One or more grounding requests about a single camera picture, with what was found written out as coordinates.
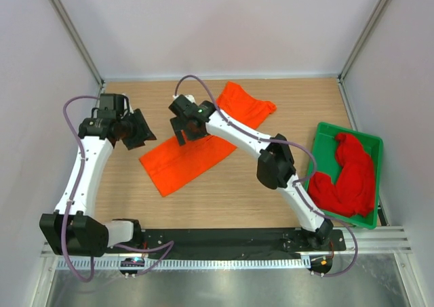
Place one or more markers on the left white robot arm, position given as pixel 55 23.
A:
pixel 71 229

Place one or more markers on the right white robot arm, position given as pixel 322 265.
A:
pixel 275 163

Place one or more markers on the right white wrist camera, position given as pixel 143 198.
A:
pixel 190 97

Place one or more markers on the orange t shirt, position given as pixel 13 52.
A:
pixel 171 166

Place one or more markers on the red t shirt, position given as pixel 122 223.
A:
pixel 354 191

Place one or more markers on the left aluminium frame post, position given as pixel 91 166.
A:
pixel 69 27

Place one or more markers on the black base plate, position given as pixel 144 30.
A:
pixel 234 243

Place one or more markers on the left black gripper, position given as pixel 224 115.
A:
pixel 135 142

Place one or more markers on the right aluminium frame post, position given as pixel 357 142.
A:
pixel 373 20

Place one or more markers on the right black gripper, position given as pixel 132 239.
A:
pixel 178 126

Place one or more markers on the aluminium frame post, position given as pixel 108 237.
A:
pixel 69 27
pixel 373 20

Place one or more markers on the white slotted cable duct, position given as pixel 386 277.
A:
pixel 124 263

